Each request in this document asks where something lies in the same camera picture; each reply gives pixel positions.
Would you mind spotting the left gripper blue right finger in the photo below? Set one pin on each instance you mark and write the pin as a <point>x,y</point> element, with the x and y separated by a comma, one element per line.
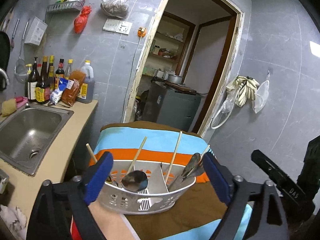
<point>220,178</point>

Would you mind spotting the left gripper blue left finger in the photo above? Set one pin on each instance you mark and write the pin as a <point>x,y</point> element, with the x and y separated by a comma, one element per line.
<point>95,177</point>

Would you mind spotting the silver spoon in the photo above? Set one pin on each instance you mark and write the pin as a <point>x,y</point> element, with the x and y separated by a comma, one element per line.
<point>135,181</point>

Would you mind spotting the white plastic utensil basket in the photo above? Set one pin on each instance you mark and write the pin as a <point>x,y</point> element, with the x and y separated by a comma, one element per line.
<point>154,199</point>

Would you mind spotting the wooden chopstick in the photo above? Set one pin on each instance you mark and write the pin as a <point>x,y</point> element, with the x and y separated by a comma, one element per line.
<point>136,156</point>
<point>173,157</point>

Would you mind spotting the striped blue orange brown towel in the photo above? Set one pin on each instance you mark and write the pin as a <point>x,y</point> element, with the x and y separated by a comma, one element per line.
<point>195,215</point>

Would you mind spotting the stainless steel sink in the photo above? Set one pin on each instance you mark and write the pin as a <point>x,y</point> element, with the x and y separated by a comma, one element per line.
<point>27,134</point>

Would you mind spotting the large vinegar jug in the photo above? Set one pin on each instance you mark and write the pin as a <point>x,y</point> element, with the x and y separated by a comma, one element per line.
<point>85,94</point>

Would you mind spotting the hanging white mesh bag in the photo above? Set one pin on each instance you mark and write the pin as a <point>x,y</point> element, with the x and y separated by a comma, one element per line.
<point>261,95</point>

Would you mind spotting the grey cabinet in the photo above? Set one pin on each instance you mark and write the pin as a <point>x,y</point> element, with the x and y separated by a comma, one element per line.
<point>168,106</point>

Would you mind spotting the dark soy sauce bottle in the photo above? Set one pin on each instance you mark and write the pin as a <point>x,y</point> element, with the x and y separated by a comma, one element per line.
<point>42,89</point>

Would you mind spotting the orange spice packet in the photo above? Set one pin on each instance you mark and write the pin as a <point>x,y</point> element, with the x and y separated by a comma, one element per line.
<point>74,84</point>

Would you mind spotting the metal pot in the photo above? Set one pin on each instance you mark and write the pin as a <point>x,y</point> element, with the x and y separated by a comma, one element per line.
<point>175,79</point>

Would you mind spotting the yellow sponge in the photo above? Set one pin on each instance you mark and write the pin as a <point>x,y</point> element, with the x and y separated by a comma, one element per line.
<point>8,107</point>

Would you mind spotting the metal strainer ladle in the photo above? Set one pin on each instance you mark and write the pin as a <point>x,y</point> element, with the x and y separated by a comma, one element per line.
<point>20,71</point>

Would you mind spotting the red plastic bag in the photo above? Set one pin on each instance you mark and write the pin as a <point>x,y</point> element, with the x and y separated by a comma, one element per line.
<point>81,20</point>

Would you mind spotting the black wok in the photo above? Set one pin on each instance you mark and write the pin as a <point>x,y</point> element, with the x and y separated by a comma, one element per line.
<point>5,55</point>

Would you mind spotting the hanging clear bag of goods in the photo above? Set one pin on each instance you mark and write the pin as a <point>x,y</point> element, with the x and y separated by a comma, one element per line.
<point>115,8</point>

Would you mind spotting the white wall socket panel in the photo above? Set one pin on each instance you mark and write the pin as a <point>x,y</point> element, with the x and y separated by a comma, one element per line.
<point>117,26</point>

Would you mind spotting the white wall holder box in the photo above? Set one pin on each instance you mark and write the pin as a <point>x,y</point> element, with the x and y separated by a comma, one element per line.
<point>35,32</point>

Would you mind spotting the grey wall shelf rack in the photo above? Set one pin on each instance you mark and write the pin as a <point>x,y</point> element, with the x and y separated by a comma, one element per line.
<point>65,7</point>

